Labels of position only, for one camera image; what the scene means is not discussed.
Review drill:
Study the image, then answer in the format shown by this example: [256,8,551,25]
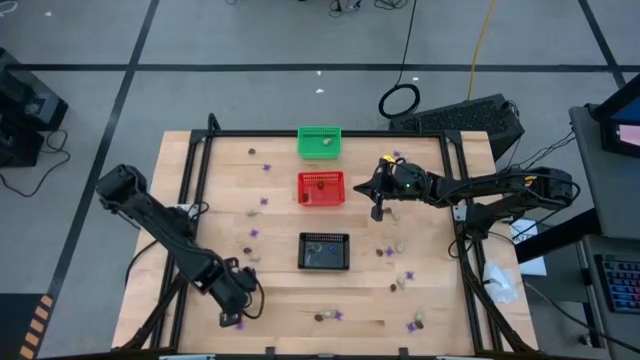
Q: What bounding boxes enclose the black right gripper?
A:
[353,160,432,222]

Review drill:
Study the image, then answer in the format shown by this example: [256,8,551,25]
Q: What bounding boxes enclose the black slotted plastic basket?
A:
[297,231,351,272]

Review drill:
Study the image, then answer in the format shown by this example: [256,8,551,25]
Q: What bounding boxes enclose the red slotted plastic basket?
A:
[297,170,347,208]

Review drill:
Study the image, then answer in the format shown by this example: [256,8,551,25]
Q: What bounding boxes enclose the green slotted plastic basket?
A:
[296,125,343,161]

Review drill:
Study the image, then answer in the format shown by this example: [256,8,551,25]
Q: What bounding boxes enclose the white printed paper sheet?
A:
[508,218,549,277]

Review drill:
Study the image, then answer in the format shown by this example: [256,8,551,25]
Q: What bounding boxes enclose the white crumpled plastic bag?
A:
[481,259,520,306]

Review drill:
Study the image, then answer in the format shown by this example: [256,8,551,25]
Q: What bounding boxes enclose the black desk support bar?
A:
[514,209,601,264]

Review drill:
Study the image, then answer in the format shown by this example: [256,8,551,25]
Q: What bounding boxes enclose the black mat orange stripes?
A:
[0,292,55,360]

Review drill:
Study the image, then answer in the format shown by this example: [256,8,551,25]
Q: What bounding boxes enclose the grey desk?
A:
[568,102,640,241]

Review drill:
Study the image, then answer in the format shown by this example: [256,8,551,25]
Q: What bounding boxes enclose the black computer monitor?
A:
[592,74,640,159]

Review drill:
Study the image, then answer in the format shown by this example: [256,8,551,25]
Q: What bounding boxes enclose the backlit black keyboard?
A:
[593,253,640,315]

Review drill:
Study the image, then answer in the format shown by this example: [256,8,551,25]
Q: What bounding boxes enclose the black equipment case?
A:
[0,47,70,169]

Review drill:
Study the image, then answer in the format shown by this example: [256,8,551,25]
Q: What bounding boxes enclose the grey keyboard shelf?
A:
[579,233,640,360]

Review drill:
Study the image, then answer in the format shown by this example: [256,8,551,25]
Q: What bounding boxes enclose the black coiled floor cable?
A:
[377,0,422,120]

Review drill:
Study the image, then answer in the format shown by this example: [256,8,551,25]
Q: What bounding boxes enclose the black metal table frame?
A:
[119,112,539,360]

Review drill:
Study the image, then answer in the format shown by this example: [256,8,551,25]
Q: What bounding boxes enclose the yellow hanging cable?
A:
[466,0,498,101]

